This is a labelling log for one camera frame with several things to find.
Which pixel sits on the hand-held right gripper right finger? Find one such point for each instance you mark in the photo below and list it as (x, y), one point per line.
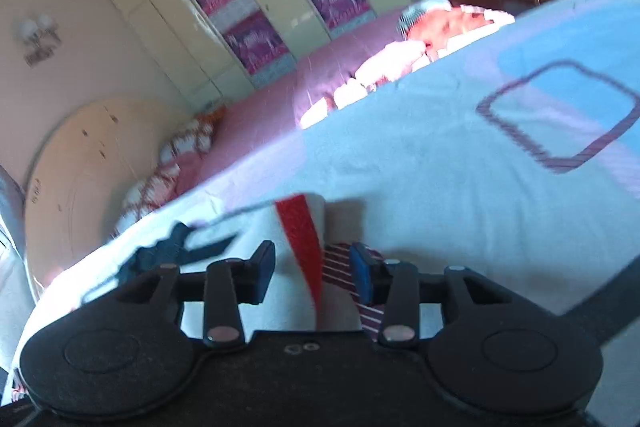
(362, 272)

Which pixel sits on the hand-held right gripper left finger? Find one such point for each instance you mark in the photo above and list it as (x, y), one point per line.
(265, 269)

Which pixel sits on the white red navy striped shirt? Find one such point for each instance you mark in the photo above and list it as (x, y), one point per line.
(300, 237)

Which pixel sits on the white blue pink bed cover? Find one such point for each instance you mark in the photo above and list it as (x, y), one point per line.
(425, 157)

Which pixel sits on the orange pillow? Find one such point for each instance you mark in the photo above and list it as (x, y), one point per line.
(214, 114)

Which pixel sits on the pink bed sheet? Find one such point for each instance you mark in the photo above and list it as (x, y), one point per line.
(280, 107)

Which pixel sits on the round wooden headboard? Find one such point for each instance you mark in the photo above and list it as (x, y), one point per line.
(90, 172)

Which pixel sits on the teal white striped cloth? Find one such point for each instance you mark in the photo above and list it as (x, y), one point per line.
(410, 19)

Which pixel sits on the red orange blanket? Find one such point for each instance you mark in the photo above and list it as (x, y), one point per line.
(450, 27)

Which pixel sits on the grey curtain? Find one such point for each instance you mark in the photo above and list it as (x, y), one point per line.
(11, 207)

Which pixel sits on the cream wardrobe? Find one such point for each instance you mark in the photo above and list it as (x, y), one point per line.
(165, 22)

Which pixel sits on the wall lamp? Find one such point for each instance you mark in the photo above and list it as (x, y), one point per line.
(37, 42)

